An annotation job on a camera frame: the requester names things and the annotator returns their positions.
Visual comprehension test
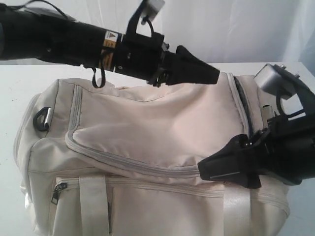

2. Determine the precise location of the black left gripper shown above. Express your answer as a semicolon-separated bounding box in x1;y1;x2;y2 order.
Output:
114;32;220;87

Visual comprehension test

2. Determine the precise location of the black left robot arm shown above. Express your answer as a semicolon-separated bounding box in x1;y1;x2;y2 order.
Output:
0;0;220;89

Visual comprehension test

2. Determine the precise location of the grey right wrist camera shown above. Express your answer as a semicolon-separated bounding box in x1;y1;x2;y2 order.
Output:
254;63;310;100

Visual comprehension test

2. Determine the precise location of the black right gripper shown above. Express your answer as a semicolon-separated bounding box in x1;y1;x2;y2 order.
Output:
197;115;315;189

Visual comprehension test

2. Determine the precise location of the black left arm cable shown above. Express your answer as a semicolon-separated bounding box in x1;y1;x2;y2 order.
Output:
23;0;106;89

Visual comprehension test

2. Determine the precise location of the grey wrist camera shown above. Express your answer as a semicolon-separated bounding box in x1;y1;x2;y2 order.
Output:
254;63;310;100
126;0;165;36

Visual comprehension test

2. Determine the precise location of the cream duffel bag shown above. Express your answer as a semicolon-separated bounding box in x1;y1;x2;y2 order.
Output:
14;72;290;236

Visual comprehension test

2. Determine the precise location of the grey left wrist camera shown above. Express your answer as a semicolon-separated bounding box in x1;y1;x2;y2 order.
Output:
126;0;165;36

